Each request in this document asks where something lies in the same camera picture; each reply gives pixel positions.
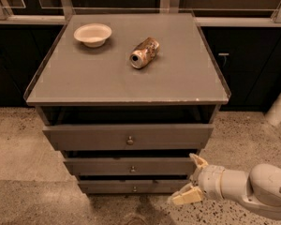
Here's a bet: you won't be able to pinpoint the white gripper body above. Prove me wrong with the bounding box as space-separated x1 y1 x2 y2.
198 165 225 201

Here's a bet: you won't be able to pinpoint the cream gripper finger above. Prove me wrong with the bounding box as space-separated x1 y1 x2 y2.
189 153 208 170
170 185 203 205

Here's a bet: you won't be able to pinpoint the grey drawer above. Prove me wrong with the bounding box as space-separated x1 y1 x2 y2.
64 157 194 175
43 124 214 151
78 180 188 194

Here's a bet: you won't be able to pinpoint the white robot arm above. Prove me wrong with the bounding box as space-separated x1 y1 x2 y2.
169 154 281 220

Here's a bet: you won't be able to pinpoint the grey drawer cabinet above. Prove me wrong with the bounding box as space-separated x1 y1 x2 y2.
24 14 230 182

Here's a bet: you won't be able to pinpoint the grey bottom drawer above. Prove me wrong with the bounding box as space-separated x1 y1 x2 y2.
78 180 188 194

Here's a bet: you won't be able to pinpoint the grey top drawer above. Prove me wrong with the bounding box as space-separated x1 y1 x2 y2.
43 124 214 151

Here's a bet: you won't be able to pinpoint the dark background cabinets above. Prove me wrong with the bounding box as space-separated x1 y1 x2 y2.
0 24 281 112

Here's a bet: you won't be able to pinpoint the crushed soda can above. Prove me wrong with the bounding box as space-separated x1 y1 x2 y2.
129 37 160 69

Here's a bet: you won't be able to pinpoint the white paper bowl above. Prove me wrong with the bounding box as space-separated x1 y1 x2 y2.
74 23 111 48

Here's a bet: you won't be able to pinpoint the white cylindrical post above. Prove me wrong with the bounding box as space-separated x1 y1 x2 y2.
265 93 281 127

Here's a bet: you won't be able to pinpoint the metal shelf rail frame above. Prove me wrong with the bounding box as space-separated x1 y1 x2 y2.
0 0 281 27

